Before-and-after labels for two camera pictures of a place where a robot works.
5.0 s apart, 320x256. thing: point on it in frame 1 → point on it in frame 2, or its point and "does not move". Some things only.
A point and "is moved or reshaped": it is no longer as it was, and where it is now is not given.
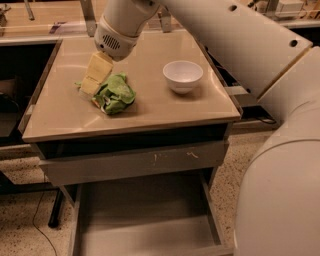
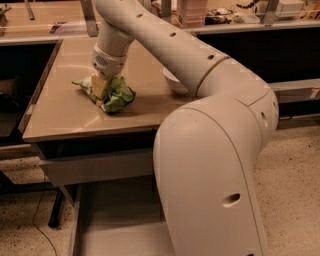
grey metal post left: (89, 17) does not move
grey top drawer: (133, 164) does not move
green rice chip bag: (115, 95) is moved or reshaped
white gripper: (115, 43) → (108, 64)
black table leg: (53, 220) does not move
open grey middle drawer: (173, 215) does not move
